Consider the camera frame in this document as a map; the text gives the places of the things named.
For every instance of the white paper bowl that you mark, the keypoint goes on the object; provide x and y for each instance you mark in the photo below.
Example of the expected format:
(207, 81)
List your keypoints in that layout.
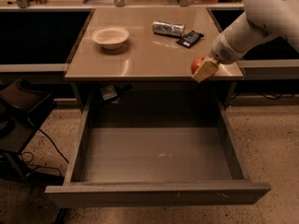
(110, 37)

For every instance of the black side cart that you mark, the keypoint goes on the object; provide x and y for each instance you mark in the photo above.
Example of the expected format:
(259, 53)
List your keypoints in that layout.
(23, 111)

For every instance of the open grey drawer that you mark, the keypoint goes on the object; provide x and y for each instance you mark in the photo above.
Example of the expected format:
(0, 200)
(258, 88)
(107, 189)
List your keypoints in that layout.
(156, 148)

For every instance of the silver crumpled can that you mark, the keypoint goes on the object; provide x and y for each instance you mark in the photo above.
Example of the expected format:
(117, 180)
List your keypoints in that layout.
(166, 28)

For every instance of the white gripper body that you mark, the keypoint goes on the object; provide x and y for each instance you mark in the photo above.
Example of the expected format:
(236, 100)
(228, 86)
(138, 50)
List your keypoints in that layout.
(221, 52)

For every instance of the red apple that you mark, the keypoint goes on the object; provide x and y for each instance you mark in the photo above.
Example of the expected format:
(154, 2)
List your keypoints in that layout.
(196, 63)

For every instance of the black snack packet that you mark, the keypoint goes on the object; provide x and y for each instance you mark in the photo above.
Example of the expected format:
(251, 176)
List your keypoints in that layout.
(190, 39)

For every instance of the small labelled black device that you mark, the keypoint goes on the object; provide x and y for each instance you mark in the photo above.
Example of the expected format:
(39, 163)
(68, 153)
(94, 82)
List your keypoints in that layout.
(109, 94)

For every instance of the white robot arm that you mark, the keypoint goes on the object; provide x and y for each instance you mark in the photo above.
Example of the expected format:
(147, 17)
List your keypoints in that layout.
(261, 22)

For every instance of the beige counter cabinet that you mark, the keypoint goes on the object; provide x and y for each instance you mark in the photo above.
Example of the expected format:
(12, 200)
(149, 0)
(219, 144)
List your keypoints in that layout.
(154, 68)

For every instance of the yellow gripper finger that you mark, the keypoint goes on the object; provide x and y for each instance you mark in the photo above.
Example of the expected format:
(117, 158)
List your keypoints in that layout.
(208, 68)

